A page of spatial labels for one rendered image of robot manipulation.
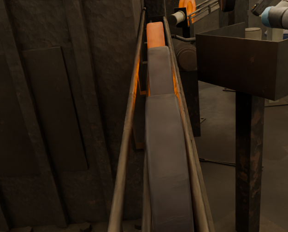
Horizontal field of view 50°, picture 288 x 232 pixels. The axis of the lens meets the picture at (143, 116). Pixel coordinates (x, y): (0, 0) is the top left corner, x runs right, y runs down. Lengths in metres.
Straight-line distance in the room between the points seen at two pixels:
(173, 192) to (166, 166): 0.02
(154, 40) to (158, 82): 0.19
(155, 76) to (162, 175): 0.20
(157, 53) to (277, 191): 1.09
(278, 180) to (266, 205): 0.19
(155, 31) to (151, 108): 0.34
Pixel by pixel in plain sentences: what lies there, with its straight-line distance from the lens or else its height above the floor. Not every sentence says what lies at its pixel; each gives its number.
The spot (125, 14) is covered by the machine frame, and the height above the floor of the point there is 0.79.
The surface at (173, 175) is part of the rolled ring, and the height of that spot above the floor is 0.73.
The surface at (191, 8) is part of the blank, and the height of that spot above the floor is 0.70.
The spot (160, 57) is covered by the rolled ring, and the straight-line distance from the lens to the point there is 0.44.
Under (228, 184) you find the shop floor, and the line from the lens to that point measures 1.46.
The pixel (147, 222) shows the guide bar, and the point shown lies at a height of 0.62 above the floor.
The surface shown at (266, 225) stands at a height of 0.01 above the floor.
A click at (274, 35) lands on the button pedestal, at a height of 0.47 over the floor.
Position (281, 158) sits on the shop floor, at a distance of 1.67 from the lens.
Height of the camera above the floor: 0.87
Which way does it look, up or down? 23 degrees down
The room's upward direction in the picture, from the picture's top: 7 degrees counter-clockwise
